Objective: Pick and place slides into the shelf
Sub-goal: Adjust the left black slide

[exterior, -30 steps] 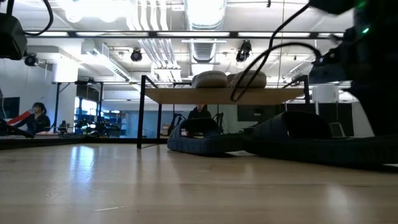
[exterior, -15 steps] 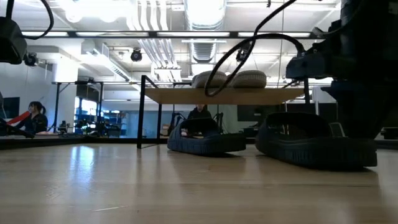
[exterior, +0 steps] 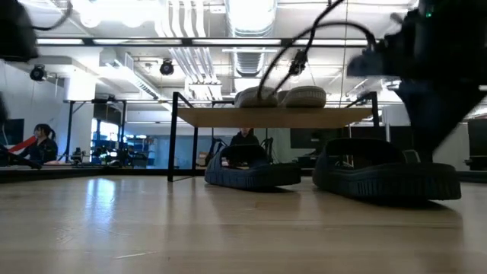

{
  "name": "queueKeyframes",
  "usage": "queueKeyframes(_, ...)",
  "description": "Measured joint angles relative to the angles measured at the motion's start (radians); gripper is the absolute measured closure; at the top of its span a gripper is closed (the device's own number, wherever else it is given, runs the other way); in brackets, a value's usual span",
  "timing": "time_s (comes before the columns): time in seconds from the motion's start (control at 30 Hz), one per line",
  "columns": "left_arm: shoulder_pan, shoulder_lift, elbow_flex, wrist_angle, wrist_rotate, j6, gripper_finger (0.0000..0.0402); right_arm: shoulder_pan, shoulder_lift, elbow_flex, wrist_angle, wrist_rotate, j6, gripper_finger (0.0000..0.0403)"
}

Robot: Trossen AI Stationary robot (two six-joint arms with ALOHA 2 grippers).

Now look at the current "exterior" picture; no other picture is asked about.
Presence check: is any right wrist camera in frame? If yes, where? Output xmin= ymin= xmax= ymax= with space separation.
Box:
xmin=412 ymin=0 xmax=487 ymax=36

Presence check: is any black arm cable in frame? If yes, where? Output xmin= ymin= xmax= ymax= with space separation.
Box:
xmin=257 ymin=0 xmax=378 ymax=100
xmin=32 ymin=0 xmax=74 ymax=32

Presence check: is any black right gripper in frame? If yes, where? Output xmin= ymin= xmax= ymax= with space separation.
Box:
xmin=346 ymin=22 xmax=487 ymax=163

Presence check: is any light grey slide sandal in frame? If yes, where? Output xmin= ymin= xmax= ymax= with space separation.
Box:
xmin=281 ymin=85 xmax=327 ymax=109
xmin=234 ymin=86 xmax=281 ymax=109

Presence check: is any black ceiling spotlight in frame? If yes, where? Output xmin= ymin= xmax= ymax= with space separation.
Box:
xmin=159 ymin=59 xmax=175 ymax=77
xmin=29 ymin=64 xmax=48 ymax=82

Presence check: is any person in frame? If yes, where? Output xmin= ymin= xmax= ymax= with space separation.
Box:
xmin=18 ymin=123 xmax=59 ymax=166
xmin=229 ymin=128 xmax=261 ymax=148

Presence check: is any black slide sandal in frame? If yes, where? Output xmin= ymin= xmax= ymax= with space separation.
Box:
xmin=311 ymin=137 xmax=463 ymax=202
xmin=204 ymin=143 xmax=302 ymax=191

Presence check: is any black metal rack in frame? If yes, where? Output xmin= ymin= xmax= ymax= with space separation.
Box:
xmin=62 ymin=97 xmax=129 ymax=165

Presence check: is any wooden shelf with black frame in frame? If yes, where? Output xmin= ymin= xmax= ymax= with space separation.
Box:
xmin=167 ymin=91 xmax=380 ymax=183

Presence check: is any dark wall monitor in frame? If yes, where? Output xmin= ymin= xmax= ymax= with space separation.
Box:
xmin=0 ymin=118 xmax=26 ymax=148

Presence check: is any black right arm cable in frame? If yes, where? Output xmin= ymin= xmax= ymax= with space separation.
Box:
xmin=257 ymin=0 xmax=378 ymax=100

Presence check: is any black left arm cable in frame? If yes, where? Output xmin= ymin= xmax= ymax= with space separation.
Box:
xmin=32 ymin=0 xmax=74 ymax=32

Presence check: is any silver ventilation duct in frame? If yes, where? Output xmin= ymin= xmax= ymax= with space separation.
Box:
xmin=224 ymin=0 xmax=279 ymax=78

